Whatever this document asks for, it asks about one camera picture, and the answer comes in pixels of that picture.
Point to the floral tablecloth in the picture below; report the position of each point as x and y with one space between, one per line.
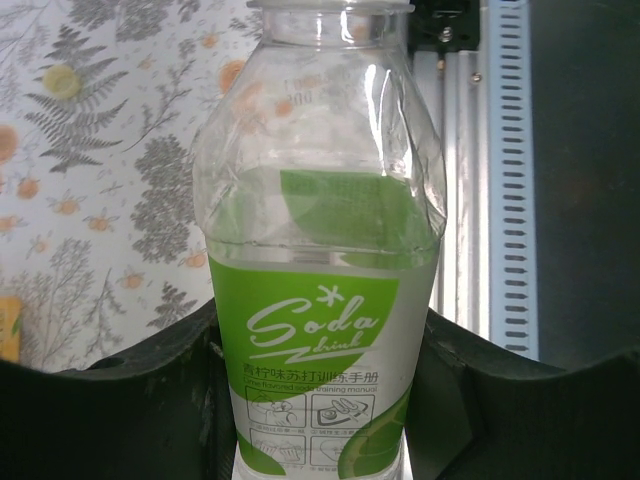
100 200

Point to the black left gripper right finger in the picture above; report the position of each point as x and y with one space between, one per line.
525 425

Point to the yellow label tea bottle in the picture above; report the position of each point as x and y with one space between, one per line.
9 330

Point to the green label soda bottle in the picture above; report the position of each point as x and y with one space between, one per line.
320 325

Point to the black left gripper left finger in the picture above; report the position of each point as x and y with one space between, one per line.
100 425

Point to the yellow bottle cap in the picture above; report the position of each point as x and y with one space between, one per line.
61 81

